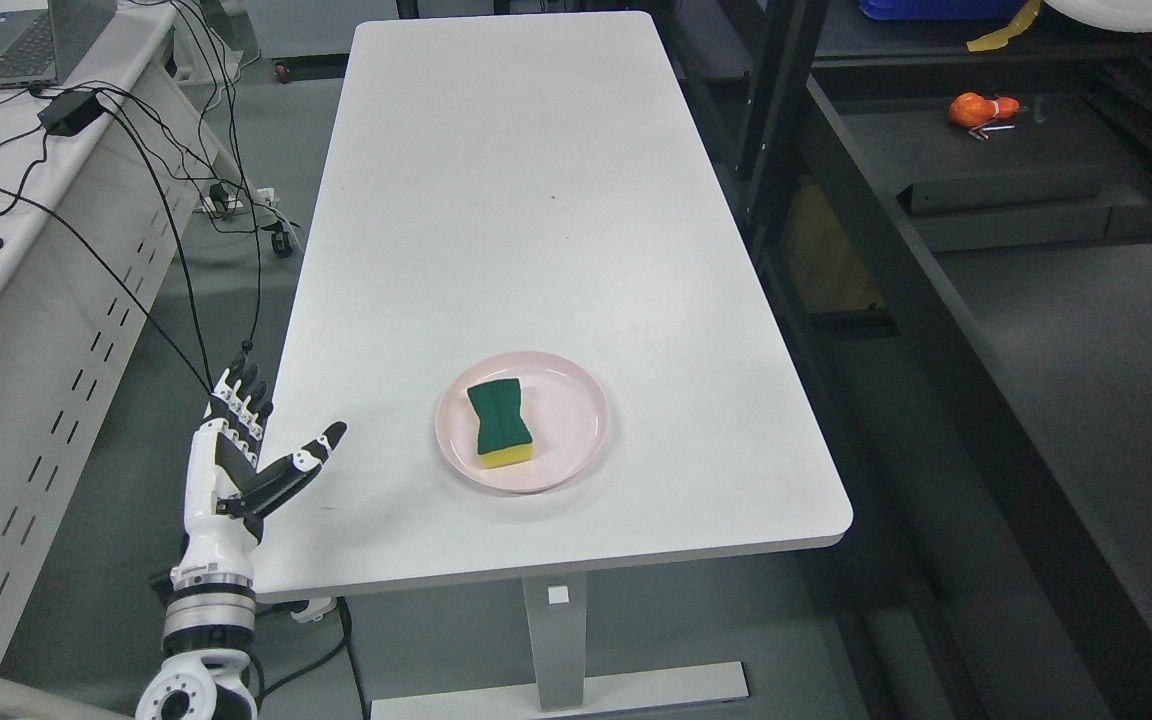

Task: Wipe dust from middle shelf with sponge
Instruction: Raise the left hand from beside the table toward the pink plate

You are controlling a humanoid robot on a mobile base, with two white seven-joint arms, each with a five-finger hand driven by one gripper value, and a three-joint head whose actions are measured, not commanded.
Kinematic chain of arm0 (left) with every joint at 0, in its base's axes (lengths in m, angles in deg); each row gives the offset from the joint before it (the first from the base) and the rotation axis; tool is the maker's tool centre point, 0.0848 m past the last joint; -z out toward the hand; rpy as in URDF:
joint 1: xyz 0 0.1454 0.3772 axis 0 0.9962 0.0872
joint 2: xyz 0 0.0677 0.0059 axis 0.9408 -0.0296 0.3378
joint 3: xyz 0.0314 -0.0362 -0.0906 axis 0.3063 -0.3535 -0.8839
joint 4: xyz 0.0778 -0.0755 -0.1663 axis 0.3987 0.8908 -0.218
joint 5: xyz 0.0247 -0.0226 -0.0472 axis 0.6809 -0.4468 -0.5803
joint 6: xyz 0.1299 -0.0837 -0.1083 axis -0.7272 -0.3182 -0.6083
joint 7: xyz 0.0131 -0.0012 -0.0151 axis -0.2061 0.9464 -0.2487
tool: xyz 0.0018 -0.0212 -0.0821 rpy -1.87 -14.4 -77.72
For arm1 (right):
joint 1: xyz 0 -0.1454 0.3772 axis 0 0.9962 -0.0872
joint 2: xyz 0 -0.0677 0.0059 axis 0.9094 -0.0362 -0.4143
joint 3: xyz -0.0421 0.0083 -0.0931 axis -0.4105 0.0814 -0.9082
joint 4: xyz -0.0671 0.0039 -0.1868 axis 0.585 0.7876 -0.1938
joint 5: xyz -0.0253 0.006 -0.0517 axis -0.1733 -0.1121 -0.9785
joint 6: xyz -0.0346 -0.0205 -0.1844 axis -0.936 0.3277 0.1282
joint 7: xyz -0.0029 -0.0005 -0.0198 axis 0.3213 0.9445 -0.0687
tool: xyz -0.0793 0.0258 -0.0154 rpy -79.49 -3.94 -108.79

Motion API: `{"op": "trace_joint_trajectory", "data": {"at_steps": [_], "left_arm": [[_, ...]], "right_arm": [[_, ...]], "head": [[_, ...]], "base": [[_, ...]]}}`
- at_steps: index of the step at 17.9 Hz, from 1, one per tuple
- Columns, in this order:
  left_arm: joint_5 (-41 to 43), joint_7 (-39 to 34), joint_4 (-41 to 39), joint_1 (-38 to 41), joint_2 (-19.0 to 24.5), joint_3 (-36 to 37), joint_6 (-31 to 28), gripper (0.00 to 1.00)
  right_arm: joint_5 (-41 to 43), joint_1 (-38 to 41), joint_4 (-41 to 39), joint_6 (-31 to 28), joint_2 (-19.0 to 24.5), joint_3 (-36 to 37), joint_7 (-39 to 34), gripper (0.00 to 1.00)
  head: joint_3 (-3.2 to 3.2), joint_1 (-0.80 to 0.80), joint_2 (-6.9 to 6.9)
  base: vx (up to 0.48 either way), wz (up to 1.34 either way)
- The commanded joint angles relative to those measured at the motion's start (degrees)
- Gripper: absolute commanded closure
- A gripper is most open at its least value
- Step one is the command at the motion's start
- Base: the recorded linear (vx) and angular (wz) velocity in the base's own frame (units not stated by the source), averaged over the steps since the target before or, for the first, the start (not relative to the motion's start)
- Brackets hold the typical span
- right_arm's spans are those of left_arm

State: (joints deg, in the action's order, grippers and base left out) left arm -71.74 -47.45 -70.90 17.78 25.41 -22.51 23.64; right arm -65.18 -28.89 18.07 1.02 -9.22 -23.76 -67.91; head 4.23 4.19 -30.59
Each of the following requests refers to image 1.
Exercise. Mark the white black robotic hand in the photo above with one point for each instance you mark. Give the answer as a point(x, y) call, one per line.
point(228, 496)

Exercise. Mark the black power adapter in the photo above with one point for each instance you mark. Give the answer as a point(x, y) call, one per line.
point(68, 113)

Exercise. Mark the black metal shelving rack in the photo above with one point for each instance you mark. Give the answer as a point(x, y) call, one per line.
point(972, 309)

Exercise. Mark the white table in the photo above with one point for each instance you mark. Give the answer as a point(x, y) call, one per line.
point(511, 183)

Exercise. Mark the green yellow sponge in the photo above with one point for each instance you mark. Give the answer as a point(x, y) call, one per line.
point(503, 437)

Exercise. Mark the orange toy on shelf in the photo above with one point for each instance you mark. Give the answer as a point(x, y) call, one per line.
point(970, 110)

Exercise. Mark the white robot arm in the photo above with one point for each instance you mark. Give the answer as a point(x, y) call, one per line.
point(207, 641)

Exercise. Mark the white perforated side desk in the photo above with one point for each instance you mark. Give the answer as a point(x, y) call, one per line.
point(87, 229)

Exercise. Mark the grey laptop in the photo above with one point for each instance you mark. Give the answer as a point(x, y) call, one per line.
point(42, 47)

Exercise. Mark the pink plate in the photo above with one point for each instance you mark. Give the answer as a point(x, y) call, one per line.
point(566, 409)

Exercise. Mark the blue plastic bin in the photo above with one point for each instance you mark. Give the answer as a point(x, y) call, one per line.
point(939, 9)

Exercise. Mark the white power strip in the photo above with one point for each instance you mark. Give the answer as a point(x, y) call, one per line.
point(219, 202)

